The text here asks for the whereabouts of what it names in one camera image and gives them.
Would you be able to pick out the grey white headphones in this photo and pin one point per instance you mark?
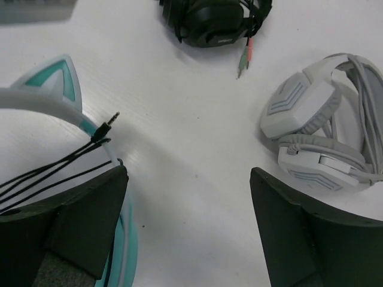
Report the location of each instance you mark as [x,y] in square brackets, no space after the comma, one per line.
[300,117]

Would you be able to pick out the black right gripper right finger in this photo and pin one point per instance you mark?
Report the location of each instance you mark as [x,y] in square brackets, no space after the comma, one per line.
[309,243]

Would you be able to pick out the black headphones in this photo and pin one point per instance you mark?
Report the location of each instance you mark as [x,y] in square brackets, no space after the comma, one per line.
[210,24]

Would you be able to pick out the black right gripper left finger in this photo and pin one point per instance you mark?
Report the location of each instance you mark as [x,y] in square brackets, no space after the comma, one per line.
[63,240]

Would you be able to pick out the teal cat-ear headphones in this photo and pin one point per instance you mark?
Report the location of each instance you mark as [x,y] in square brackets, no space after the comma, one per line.
[53,89]

